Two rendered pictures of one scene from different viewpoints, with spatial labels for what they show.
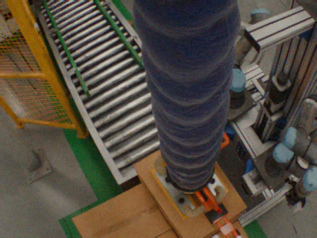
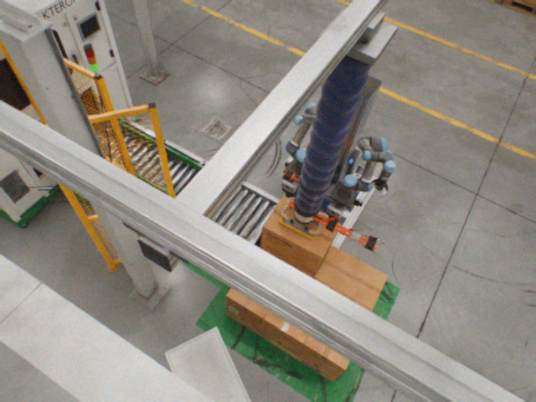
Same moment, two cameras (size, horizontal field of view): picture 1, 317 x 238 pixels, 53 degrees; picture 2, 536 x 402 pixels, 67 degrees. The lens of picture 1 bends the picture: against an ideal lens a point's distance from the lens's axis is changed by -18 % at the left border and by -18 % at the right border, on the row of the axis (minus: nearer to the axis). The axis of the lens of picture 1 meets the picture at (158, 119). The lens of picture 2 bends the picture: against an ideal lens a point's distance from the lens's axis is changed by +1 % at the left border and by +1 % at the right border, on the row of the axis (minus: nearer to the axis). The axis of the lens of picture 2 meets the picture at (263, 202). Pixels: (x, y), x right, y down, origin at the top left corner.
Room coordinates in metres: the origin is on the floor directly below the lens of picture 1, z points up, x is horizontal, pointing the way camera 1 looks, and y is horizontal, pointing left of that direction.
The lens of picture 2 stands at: (-0.54, 1.47, 4.03)
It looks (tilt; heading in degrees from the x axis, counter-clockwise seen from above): 56 degrees down; 315
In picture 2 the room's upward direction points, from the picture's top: 7 degrees clockwise
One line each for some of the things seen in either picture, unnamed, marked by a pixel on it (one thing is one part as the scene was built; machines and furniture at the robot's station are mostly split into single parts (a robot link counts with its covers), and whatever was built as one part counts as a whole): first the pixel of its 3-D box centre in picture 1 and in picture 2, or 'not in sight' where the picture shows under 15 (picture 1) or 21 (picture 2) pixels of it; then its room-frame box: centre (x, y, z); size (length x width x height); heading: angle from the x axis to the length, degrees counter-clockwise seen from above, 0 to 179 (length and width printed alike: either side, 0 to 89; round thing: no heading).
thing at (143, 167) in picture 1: (191, 195); (299, 235); (0.52, -0.11, 0.74); 0.60 x 0.40 x 0.40; 22
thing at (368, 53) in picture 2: not in sight; (358, 35); (0.52, -0.11, 2.85); 0.30 x 0.30 x 0.05; 20
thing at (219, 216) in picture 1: (216, 213); (332, 224); (0.30, -0.20, 1.17); 0.10 x 0.08 x 0.06; 112
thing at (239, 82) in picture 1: (235, 82); (301, 157); (0.98, -0.45, 1.20); 0.13 x 0.12 x 0.14; 177
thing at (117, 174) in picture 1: (62, 67); not in sight; (1.84, 0.72, 0.50); 2.31 x 0.05 x 0.19; 20
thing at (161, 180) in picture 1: (175, 190); (298, 225); (0.49, -0.01, 1.07); 0.34 x 0.10 x 0.05; 22
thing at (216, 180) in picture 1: (205, 171); not in sight; (0.56, -0.19, 1.07); 0.34 x 0.10 x 0.05; 22
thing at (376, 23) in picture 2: not in sight; (361, 23); (0.52, -0.11, 2.91); 0.16 x 0.16 x 0.10; 20
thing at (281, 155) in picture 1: (283, 155); (349, 182); (0.50, -0.61, 1.20); 0.13 x 0.12 x 0.14; 45
